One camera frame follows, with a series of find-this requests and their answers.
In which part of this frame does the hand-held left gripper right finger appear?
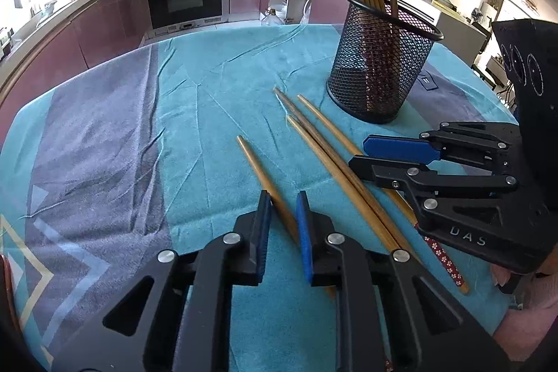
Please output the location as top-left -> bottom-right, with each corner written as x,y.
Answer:
295,190 -> 512,372

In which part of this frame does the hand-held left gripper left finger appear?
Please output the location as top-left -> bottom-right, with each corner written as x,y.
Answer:
51,189 -> 273,372

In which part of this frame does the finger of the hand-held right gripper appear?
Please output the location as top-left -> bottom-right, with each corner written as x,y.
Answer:
363,122 -> 522,173
348,154 -> 553,274

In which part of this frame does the wooden chopstick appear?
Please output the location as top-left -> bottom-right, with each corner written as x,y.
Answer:
236,135 -> 338,298
285,116 -> 399,257
297,94 -> 472,295
273,88 -> 419,264

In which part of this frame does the black mesh holder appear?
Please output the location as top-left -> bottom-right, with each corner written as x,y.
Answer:
326,0 -> 444,124

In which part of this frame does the person's right forearm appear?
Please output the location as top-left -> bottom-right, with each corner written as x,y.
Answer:
495,245 -> 558,360

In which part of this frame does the person's right hand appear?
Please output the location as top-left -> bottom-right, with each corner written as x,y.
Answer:
490,266 -> 512,288

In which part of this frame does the white kitchen countertop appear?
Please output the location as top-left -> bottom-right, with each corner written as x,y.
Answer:
274,0 -> 491,55

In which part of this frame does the teal grey printed tablecloth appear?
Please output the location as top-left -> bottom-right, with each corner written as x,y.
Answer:
0,22 -> 521,372

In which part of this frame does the cooking oil bottle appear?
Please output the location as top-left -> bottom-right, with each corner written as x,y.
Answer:
261,8 -> 285,26

